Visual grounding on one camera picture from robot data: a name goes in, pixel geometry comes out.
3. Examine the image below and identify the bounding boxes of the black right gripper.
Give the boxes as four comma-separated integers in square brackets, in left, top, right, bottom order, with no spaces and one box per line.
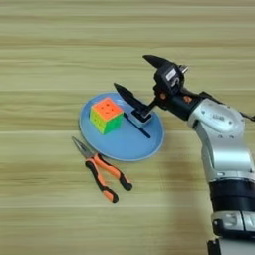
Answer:
[113,54,203,122]

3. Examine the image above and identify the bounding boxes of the small black-topped square block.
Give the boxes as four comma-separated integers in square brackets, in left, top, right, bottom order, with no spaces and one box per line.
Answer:
[130,108,153,129]

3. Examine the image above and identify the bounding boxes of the colourful puzzle cube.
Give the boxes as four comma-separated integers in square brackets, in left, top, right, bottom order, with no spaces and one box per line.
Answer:
[89,97,125,135]

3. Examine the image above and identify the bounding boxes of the blue round plate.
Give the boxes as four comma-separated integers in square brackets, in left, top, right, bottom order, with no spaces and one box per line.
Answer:
[78,92,165,162]

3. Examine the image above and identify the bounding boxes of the orange and black long-nose pliers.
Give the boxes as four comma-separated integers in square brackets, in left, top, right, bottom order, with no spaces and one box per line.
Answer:
[71,135,133,204]

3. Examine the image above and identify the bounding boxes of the black box with white label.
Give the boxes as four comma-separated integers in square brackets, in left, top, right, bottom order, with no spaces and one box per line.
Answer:
[153,63,185,96]

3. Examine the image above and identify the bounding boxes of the thin black stick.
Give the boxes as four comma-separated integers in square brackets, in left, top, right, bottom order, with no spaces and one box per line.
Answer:
[123,113,151,139]

